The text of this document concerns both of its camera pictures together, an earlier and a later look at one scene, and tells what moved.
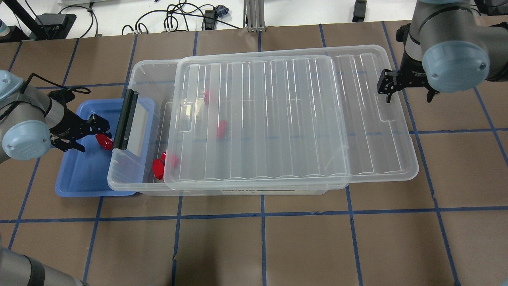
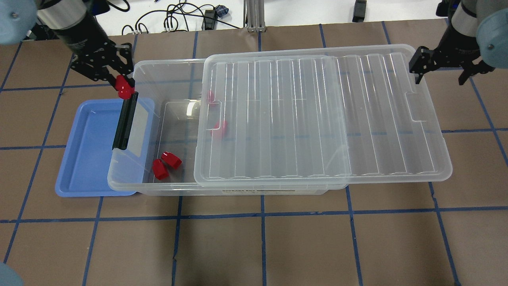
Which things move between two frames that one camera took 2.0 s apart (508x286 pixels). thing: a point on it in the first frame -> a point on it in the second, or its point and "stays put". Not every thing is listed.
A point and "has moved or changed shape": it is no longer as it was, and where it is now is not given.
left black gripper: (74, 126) -> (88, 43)
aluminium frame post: (254, 10) stays put
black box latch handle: (129, 100) stays put
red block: (106, 142) -> (124, 88)
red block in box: (171, 159) stays put
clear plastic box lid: (307, 117) has moved or changed shape
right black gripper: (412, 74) -> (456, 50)
